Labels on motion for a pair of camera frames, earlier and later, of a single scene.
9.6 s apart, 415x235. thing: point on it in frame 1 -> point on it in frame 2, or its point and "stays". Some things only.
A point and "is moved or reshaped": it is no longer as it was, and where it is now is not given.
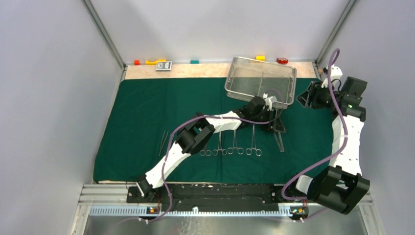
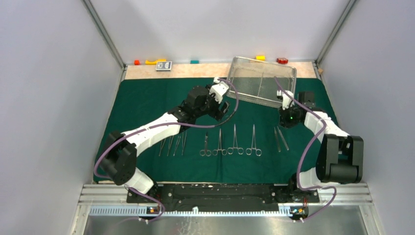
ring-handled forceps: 223,151 stays
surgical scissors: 204,151 stays
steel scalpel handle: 282,147 is moved or reshaped
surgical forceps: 230,150 stays
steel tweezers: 162,145 stays
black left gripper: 276,126 -> 216,113
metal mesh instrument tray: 250,78 stays
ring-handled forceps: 248,151 stays
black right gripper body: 322,98 -> 289,117
